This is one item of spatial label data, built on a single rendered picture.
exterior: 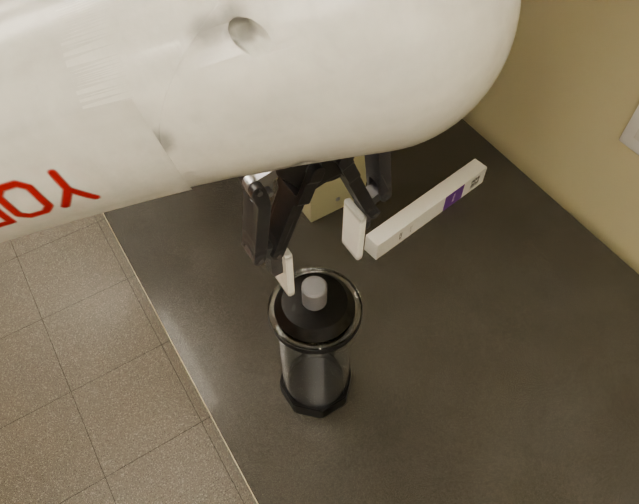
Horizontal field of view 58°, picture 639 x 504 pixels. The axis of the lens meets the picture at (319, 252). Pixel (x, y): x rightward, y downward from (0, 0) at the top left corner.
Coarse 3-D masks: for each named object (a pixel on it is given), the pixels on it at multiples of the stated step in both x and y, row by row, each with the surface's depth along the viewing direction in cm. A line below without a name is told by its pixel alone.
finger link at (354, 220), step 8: (344, 200) 57; (352, 200) 57; (344, 208) 57; (352, 208) 56; (344, 216) 58; (352, 216) 56; (360, 216) 55; (344, 224) 59; (352, 224) 57; (360, 224) 56; (344, 232) 60; (352, 232) 58; (360, 232) 57; (344, 240) 61; (352, 240) 59; (360, 240) 58; (352, 248) 60; (360, 248) 59; (360, 256) 60
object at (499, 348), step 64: (192, 192) 106; (512, 192) 106; (128, 256) 97; (192, 256) 97; (320, 256) 97; (384, 256) 97; (448, 256) 97; (512, 256) 97; (576, 256) 97; (192, 320) 90; (256, 320) 90; (384, 320) 90; (448, 320) 90; (512, 320) 90; (576, 320) 90; (256, 384) 84; (384, 384) 84; (448, 384) 84; (512, 384) 84; (576, 384) 84; (256, 448) 79; (320, 448) 79; (384, 448) 79; (448, 448) 79; (512, 448) 79; (576, 448) 79
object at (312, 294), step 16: (320, 272) 68; (304, 288) 62; (320, 288) 62; (336, 288) 66; (288, 304) 64; (304, 304) 64; (320, 304) 63; (336, 304) 64; (352, 304) 65; (288, 320) 63; (304, 320) 63; (320, 320) 63; (336, 320) 63; (304, 336) 63; (320, 336) 63; (336, 336) 63
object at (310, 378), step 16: (304, 272) 68; (336, 272) 68; (352, 288) 67; (272, 304) 66; (272, 320) 65; (352, 320) 65; (288, 336) 64; (288, 352) 68; (336, 352) 67; (288, 368) 72; (304, 368) 69; (320, 368) 69; (336, 368) 71; (288, 384) 77; (304, 384) 73; (320, 384) 73; (336, 384) 75; (304, 400) 78; (320, 400) 77; (336, 400) 80
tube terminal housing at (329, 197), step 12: (360, 156) 96; (360, 168) 98; (336, 180) 97; (324, 192) 97; (336, 192) 99; (348, 192) 101; (312, 204) 98; (324, 204) 100; (336, 204) 102; (312, 216) 100
